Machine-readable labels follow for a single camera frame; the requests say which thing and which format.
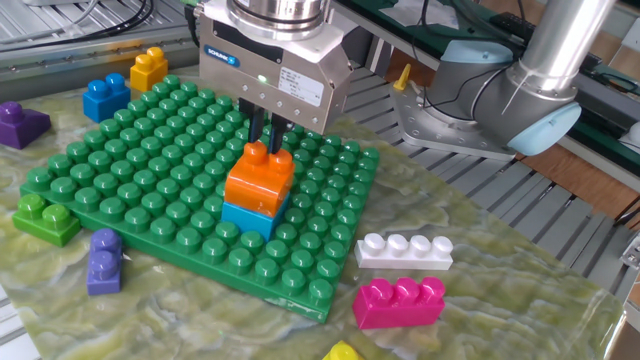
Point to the yellow two-stud block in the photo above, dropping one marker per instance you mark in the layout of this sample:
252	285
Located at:
147	72

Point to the orange large block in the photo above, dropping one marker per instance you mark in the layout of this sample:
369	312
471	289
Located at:
257	185

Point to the small yellow object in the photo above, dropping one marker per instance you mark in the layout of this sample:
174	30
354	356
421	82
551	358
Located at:
401	80

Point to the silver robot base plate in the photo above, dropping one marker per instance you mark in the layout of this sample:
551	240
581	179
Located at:
450	135

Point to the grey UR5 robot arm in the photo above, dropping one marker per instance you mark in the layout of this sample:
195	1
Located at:
540	65

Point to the light blue four-stud block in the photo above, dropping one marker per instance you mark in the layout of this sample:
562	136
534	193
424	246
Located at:
250	222

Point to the white four-stud block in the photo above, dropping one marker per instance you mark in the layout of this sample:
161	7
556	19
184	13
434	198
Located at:
400	257

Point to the silver Schunk gripper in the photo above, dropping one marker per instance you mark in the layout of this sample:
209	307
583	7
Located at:
280	80

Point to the pink three-stud block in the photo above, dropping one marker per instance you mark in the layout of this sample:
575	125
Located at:
400	307

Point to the white zip tie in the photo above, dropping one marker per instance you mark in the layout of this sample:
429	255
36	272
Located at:
515	90

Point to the light green two-stud block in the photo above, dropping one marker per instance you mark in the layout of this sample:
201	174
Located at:
42	222

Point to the violet two-stud block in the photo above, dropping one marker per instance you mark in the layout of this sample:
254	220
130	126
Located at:
104	272

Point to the yellow-green one-stud block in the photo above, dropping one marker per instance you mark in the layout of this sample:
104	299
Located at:
342	352

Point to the green studded baseplate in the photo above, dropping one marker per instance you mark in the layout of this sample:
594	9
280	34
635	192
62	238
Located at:
150	175

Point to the dark blue two-stud block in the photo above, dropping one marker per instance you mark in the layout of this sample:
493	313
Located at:
105	102

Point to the dark purple one-stud block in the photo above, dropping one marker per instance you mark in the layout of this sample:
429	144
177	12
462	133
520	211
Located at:
22	127

